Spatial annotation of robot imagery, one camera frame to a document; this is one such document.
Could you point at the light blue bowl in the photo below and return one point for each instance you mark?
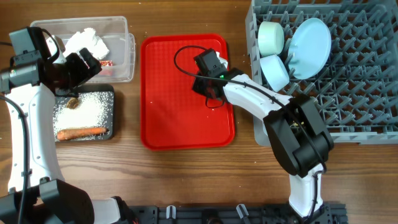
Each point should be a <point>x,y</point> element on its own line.
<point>275,72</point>

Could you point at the grey dishwasher rack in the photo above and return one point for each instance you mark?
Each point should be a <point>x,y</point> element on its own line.
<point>356,91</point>

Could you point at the orange carrot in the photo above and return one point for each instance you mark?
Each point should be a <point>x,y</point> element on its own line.
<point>69,134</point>

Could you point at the brown food scrap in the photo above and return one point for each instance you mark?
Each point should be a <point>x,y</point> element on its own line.
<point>73,103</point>

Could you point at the red snack wrapper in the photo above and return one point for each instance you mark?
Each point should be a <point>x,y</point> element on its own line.
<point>106,68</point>

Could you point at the red serving tray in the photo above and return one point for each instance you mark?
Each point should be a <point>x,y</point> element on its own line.
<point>173,116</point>

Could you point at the white napkin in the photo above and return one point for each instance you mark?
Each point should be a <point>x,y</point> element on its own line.
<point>87,39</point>

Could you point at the green bowl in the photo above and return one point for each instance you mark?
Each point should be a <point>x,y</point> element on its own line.
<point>270,38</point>

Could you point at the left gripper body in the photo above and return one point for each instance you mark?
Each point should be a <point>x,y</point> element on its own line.
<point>74,72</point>

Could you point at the clear plastic waste bin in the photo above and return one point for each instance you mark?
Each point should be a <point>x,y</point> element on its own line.
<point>114,32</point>

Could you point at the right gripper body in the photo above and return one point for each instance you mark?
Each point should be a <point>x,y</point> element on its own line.
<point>199,86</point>

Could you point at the black plastic tray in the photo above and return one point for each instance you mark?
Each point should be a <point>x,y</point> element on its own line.
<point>110,112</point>

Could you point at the white rice pile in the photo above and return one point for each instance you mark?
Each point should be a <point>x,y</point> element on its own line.
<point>87,113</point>

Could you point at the light blue plate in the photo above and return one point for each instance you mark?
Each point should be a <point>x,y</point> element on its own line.
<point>310,48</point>

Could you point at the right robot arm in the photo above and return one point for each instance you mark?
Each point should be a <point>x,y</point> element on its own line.
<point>298,136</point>

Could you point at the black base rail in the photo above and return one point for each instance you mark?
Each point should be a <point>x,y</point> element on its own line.
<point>240,214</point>

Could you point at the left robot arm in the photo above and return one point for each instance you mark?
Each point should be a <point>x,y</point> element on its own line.
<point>37,191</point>

